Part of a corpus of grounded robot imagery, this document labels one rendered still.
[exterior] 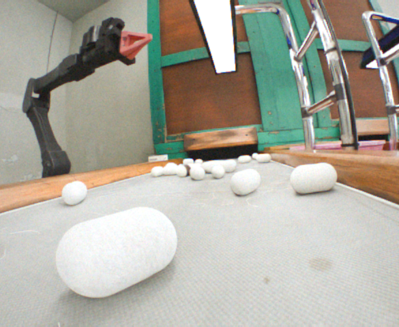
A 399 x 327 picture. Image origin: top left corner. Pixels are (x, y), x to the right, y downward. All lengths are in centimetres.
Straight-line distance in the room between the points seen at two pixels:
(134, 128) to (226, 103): 124
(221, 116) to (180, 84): 24
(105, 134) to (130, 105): 43
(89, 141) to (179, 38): 168
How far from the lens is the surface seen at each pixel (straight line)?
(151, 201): 16
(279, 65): 90
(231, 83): 85
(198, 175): 25
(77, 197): 19
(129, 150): 192
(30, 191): 26
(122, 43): 50
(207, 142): 74
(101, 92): 229
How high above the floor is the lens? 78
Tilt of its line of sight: 3 degrees down
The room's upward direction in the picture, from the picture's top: 6 degrees counter-clockwise
